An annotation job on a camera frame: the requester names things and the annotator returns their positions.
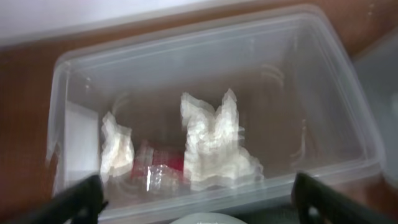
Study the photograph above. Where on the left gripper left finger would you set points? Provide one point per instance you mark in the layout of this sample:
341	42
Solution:
81	203

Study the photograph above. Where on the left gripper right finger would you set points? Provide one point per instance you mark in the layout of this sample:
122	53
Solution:
317	203

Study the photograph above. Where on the small white napkin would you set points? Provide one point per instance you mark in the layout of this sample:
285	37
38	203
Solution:
117	157

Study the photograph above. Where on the red snack wrapper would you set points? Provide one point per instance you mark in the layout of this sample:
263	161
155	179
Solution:
158	168

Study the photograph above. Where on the grey plate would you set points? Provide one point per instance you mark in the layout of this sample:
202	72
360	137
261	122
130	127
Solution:
208	218

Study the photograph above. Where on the grey dishwasher rack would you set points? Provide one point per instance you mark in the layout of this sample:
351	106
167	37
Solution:
377	71

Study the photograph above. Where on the clear plastic bin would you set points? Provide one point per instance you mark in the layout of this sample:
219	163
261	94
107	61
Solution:
298	97

